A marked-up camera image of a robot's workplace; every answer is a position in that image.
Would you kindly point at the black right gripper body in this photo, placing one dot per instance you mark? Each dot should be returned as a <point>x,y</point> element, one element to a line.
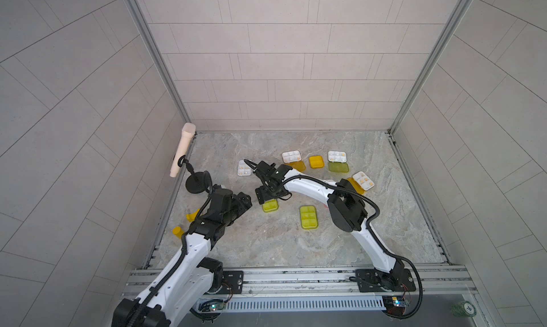
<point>269,190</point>

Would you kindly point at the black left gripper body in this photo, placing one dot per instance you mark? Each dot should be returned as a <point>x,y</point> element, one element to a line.
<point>235,208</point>

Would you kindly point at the green pillbox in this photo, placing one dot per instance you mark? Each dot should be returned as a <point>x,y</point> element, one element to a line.
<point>338,162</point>
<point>270,206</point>
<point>308,217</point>

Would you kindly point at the clear white pillbox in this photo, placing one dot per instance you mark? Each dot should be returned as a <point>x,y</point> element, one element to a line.
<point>244,169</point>

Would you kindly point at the small yellow pillbox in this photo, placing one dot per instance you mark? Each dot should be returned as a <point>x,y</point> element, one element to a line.
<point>316,162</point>

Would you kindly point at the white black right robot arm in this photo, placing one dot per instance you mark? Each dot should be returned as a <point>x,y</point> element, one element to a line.
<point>350,212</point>

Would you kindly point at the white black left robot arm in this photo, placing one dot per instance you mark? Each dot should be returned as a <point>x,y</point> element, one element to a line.
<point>190,273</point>

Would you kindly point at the yellow six-slot pillbox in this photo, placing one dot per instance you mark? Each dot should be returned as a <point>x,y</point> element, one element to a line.
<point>294,159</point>

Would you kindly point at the black microphone stand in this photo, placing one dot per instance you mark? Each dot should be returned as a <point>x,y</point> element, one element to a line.
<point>197,182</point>

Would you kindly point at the yellow plastic piece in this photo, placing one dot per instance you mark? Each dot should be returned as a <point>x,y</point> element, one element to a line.
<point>192,217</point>

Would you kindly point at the small yellow piece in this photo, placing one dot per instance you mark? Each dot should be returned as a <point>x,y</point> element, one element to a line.
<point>178,232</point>

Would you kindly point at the beige microphone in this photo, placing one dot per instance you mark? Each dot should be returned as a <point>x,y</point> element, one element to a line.
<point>188,133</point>

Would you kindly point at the yellow pillbox right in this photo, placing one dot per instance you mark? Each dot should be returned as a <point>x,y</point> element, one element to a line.
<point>361,182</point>

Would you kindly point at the left green circuit board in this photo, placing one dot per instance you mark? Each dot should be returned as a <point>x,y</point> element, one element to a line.
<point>212,306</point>

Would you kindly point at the green circuit board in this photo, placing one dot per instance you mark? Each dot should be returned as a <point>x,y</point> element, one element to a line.
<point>396,306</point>
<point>212,306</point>

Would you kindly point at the right green circuit board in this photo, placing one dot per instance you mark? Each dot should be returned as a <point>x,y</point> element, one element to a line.
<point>396,306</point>

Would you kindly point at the right poker chip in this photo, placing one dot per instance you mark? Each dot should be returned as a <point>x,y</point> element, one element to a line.
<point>464,309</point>

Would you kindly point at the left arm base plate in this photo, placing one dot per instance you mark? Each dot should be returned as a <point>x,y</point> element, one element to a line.
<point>229,282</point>

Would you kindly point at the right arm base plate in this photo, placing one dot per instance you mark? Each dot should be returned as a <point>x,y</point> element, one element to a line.
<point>371,280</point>

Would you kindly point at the aluminium rail frame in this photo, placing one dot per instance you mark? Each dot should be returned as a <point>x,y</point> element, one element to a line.
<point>335,281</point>

